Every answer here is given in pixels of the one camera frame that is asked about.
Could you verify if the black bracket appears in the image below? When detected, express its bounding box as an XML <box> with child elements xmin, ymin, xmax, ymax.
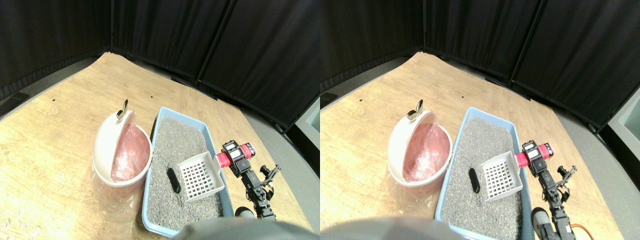
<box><xmin>259</xmin><ymin>164</ymin><xmax>281</xmax><ymax>187</ymax></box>
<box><xmin>556</xmin><ymin>165</ymin><xmax>578</xmax><ymax>188</ymax></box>

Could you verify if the orange wire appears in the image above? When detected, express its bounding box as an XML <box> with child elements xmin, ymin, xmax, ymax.
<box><xmin>570</xmin><ymin>223</ymin><xmax>596</xmax><ymax>240</ymax></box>

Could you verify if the white shelf unit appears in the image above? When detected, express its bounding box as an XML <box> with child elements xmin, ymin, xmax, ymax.
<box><xmin>607</xmin><ymin>85</ymin><xmax>640</xmax><ymax>146</ymax></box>
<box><xmin>295</xmin><ymin>97</ymin><xmax>320</xmax><ymax>146</ymax></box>

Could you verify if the blue litter tray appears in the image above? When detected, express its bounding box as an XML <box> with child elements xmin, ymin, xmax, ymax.
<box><xmin>435</xmin><ymin>106</ymin><xmax>532</xmax><ymax>240</ymax></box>
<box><xmin>141</xmin><ymin>106</ymin><xmax>236</xmax><ymax>237</ymax></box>

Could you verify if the white bin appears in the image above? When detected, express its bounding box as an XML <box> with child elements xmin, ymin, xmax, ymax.
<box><xmin>387</xmin><ymin>99</ymin><xmax>453</xmax><ymax>201</ymax></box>
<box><xmin>91</xmin><ymin>99</ymin><xmax>153</xmax><ymax>221</ymax></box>

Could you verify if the white scoop with red handle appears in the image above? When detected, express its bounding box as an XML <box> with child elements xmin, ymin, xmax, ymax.
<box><xmin>177</xmin><ymin>142</ymin><xmax>256</xmax><ymax>202</ymax></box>
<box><xmin>480</xmin><ymin>141</ymin><xmax>555</xmax><ymax>202</ymax></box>

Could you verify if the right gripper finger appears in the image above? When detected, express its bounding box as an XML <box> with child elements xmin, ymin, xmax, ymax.
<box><xmin>522</xmin><ymin>141</ymin><xmax>543</xmax><ymax>161</ymax></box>
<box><xmin>221</xmin><ymin>140</ymin><xmax>242</xmax><ymax>162</ymax></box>

